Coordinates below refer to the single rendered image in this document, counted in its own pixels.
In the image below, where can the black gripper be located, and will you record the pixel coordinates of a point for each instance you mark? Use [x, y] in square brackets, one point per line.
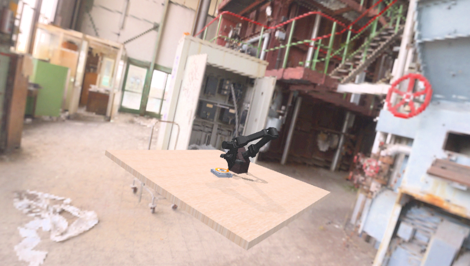
[234, 160]

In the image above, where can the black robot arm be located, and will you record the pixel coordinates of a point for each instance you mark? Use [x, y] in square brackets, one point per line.
[253, 149]

